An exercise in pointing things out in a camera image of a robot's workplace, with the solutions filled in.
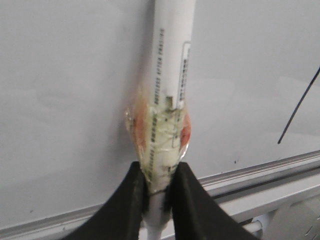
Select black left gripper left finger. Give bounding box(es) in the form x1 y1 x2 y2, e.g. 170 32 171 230
63 161 145 240

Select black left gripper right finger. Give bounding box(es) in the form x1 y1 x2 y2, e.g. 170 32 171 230
171 162 258 240

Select red round magnet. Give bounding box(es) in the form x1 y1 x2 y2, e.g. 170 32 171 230
129 101 191 150

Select white black whiteboard marker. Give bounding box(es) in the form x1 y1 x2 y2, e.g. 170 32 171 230
139 0 196 240

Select white horizontal stand rod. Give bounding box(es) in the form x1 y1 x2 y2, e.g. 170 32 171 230
242 220 263 234

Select white whiteboard with aluminium frame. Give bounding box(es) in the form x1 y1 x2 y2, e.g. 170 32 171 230
0 0 320 240

